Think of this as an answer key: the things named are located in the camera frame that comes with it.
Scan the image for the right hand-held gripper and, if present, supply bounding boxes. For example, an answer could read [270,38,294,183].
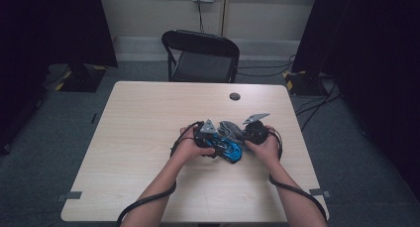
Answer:
[242,112,270,146]

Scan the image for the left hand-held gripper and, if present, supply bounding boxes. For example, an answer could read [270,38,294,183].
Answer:
[192,118,220,150]

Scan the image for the grey terry cloth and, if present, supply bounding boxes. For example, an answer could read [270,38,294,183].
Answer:
[217,120,253,146]

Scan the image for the blue and black toy car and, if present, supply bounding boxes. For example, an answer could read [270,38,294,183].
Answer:
[206,132,244,165]

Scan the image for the person's right hand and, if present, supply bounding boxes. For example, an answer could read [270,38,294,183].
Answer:
[246,125,281,170]

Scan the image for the person's left hand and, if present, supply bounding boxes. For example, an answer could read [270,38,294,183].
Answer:
[171,125,216,168]

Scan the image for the black stand base yellow tape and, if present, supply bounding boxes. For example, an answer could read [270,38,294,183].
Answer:
[54,63,108,93]
[281,69,329,98]

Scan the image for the black folding chair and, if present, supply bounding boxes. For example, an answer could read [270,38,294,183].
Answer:
[160,29,241,84]

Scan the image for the grey tape strip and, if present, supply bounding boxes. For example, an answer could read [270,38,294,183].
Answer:
[55,190,83,202]
[308,187,332,199]

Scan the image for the black curtain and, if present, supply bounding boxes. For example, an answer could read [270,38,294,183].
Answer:
[291,0,420,201]
[0,0,119,156]

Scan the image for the black floor cables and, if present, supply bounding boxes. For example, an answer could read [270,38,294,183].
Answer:
[237,54,343,133]

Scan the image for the right hand-held gripper black cable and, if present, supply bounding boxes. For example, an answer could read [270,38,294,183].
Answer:
[266,127,329,223]

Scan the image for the hand-held gripper black cable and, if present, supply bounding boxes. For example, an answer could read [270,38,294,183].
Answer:
[115,120,204,227]
[266,127,329,223]

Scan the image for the left hand-held gripper black cable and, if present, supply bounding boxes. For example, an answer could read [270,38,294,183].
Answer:
[115,120,204,227]

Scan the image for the black cable from wall socket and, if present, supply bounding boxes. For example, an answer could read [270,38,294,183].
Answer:
[196,0,205,34]

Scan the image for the thin vertical wall conduit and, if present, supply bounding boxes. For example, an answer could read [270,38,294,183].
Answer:
[220,0,230,37]

